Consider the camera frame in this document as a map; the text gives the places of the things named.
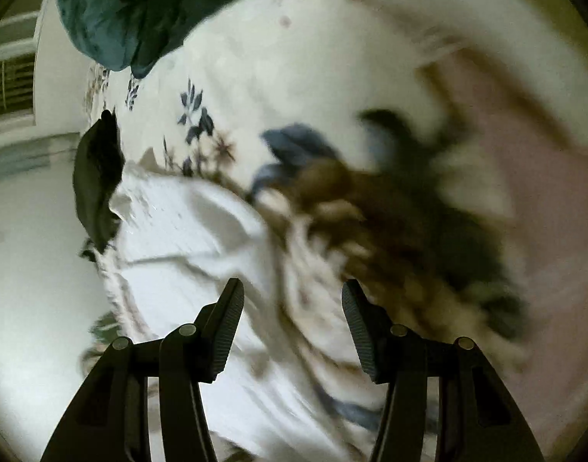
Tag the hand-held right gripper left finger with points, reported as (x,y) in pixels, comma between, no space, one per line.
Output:
(226,332)

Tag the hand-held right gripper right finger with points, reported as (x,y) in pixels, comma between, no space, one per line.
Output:
(359,332)

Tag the white small garment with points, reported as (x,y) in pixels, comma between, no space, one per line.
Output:
(188,250)

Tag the brown and blue patterned cloth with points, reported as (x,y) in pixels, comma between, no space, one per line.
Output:
(371,231)

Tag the black cloth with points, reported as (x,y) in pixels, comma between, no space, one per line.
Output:
(96,183)

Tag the white floral bed sheet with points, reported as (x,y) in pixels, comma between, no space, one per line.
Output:
(294,72)

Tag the window with blinds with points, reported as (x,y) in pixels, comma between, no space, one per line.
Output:
(10,82)

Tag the dark teal cloth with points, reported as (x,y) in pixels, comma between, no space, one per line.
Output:
(130,14)

